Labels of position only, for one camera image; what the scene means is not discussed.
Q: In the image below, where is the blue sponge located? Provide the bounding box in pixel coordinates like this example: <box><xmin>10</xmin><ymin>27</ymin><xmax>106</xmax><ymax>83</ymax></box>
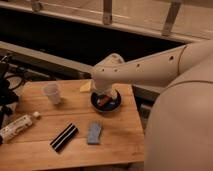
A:
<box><xmin>87</xmin><ymin>122</ymin><xmax>102</xmax><ymax>145</ymax></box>

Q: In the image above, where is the yellow item on table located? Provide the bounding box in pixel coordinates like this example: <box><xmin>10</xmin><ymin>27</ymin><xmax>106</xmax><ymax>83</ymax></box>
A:
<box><xmin>79</xmin><ymin>81</ymin><xmax>92</xmax><ymax>93</ymax></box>

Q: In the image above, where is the black equipment with cables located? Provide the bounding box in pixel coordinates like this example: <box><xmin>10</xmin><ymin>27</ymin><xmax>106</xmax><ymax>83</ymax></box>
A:
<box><xmin>0</xmin><ymin>53</ymin><xmax>26</xmax><ymax>129</ymax></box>

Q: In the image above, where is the brown item on plate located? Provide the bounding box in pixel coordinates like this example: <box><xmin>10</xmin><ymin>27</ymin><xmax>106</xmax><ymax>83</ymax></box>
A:
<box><xmin>98</xmin><ymin>96</ymin><xmax>111</xmax><ymax>106</ymax></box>

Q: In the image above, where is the black round plate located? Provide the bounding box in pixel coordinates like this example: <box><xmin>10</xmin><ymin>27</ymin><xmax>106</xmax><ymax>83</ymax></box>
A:
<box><xmin>91</xmin><ymin>91</ymin><xmax>121</xmax><ymax>112</ymax></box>

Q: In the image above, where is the white plastic bottle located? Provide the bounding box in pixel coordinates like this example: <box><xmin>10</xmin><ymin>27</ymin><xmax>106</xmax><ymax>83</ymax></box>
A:
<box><xmin>0</xmin><ymin>112</ymin><xmax>41</xmax><ymax>144</ymax></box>

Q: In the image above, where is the metal window frame rail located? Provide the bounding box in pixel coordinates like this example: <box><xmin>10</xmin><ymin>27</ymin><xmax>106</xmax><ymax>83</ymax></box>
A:
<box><xmin>0</xmin><ymin>0</ymin><xmax>213</xmax><ymax>42</ymax></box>

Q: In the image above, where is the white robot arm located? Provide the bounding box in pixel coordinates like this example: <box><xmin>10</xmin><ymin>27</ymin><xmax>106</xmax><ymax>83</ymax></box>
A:
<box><xmin>92</xmin><ymin>40</ymin><xmax>213</xmax><ymax>171</ymax></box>

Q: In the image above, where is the black white striped block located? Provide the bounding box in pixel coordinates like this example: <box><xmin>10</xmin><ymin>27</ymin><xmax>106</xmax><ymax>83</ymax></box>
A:
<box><xmin>50</xmin><ymin>123</ymin><xmax>78</xmax><ymax>152</ymax></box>

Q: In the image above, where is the translucent plastic cup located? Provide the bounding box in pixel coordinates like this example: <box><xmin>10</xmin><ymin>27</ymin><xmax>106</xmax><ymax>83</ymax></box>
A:
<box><xmin>43</xmin><ymin>83</ymin><xmax>61</xmax><ymax>105</ymax></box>

